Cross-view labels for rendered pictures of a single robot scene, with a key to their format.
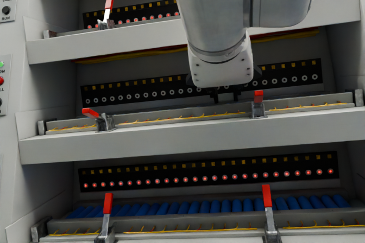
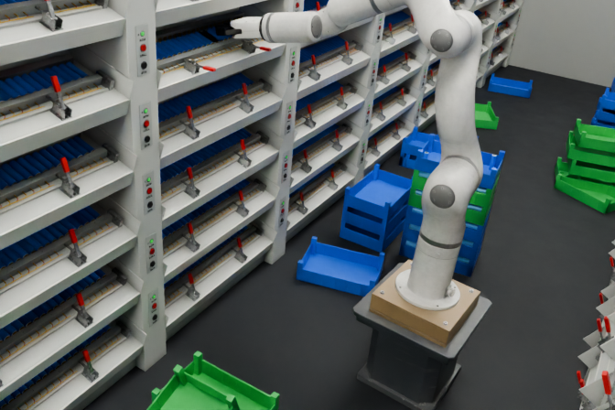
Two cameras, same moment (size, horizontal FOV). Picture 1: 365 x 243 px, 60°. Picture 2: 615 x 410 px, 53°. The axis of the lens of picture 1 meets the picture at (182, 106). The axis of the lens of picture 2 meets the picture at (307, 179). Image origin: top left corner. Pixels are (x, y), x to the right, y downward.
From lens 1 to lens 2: 1.74 m
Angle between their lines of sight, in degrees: 81
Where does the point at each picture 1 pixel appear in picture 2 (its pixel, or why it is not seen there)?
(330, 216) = (253, 90)
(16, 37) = (148, 8)
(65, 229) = not seen: hidden behind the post
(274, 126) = (257, 57)
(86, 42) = (188, 11)
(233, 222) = (224, 102)
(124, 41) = (206, 9)
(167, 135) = (223, 70)
